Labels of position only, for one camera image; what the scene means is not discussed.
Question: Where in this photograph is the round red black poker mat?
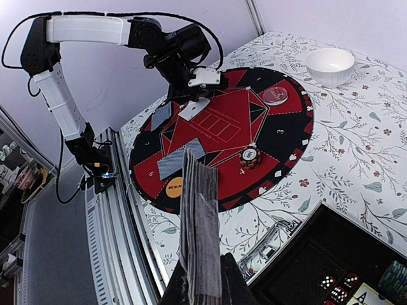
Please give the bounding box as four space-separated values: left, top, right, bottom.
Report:
129 67 314 214

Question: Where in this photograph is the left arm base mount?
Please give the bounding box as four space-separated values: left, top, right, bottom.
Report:
81 140 117 194

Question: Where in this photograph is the aluminium poker chip case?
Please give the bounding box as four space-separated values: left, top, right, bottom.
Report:
238 203 406 304

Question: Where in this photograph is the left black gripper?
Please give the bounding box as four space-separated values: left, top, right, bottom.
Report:
144 54 229 102

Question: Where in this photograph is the red black 100 chip stack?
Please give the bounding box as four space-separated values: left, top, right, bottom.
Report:
239 145 261 169

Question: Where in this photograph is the left aluminium frame post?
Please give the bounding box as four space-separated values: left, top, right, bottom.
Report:
245 0 266 36

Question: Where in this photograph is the red dice group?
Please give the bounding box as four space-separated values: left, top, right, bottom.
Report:
319 273 360 304

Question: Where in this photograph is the dealt blue playing cards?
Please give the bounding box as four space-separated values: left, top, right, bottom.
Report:
157 138 206 180

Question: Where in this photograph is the ace of diamonds card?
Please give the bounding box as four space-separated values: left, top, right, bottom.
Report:
178 97 210 121

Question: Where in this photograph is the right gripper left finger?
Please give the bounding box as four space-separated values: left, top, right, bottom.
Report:
158 263 190 305

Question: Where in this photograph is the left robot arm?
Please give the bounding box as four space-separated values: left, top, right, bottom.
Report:
1 6 168 163

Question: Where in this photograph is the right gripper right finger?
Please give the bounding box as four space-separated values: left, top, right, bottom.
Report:
221 253 259 305

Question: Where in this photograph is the lower poker chip row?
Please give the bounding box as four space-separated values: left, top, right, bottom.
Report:
378 261 406 296

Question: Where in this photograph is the white ceramic bowl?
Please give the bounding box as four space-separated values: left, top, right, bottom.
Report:
305 48 355 88

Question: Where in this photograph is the orange big blind button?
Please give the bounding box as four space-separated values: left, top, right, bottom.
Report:
165 177 183 198

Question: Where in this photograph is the boxed card deck ace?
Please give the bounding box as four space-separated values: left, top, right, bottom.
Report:
347 283 393 305

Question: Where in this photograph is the front aluminium rail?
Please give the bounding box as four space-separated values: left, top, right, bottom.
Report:
85 128 168 304

